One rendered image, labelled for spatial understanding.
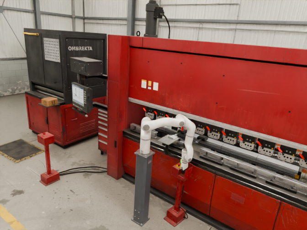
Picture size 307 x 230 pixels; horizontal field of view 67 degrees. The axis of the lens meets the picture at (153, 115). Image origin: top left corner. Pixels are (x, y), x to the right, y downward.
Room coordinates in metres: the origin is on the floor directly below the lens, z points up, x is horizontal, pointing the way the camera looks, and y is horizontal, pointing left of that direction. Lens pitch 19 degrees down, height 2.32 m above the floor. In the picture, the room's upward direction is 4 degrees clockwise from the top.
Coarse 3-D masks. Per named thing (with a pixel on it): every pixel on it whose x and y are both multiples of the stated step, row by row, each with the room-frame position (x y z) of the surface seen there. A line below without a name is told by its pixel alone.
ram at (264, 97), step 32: (160, 64) 3.15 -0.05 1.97; (192, 64) 2.88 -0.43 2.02; (224, 64) 2.65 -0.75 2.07; (256, 64) 2.45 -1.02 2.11; (128, 96) 3.47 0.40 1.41; (160, 96) 3.13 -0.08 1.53; (192, 96) 2.84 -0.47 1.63; (224, 96) 2.61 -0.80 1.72; (256, 96) 2.42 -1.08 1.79; (288, 96) 2.25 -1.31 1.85; (256, 128) 2.37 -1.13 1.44; (288, 128) 2.21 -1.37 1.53
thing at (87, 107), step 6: (78, 84) 3.22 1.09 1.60; (84, 90) 3.08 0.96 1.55; (90, 90) 3.11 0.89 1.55; (72, 96) 3.34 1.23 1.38; (84, 96) 3.08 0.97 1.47; (90, 96) 3.11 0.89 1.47; (84, 102) 3.08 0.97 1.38; (90, 102) 3.11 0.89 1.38; (78, 108) 3.22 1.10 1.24; (84, 108) 3.09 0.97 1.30; (90, 108) 3.10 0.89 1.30
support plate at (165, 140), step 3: (168, 135) 3.03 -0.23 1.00; (162, 138) 2.91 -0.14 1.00; (165, 138) 2.92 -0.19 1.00; (168, 138) 2.92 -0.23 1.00; (177, 138) 2.95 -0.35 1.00; (159, 141) 2.81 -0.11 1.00; (162, 141) 2.81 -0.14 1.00; (165, 141) 2.81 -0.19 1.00; (168, 141) 2.82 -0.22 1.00; (171, 141) 2.83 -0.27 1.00; (174, 141) 2.85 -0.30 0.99; (168, 144) 2.74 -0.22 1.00
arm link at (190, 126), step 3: (180, 114) 2.56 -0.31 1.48; (186, 120) 2.51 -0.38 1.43; (189, 120) 2.50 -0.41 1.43; (186, 123) 2.49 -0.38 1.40; (189, 123) 2.47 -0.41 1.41; (192, 123) 2.48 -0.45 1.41; (186, 126) 2.48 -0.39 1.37; (189, 126) 2.46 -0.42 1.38; (192, 126) 2.46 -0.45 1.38; (195, 126) 2.48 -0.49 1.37; (189, 129) 2.46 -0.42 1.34; (192, 129) 2.45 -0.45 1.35; (195, 129) 2.47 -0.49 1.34; (189, 132) 2.46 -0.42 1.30; (192, 132) 2.45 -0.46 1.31; (189, 135) 2.45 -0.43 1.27; (192, 135) 2.46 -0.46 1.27
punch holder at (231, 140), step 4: (228, 132) 2.54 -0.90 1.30; (232, 132) 2.52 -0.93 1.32; (236, 132) 2.49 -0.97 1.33; (224, 136) 2.56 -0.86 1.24; (228, 136) 2.54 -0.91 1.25; (232, 136) 2.51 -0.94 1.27; (236, 136) 2.48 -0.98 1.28; (224, 140) 2.56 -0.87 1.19; (228, 140) 2.53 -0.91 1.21; (232, 140) 2.50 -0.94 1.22; (236, 140) 2.51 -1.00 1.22
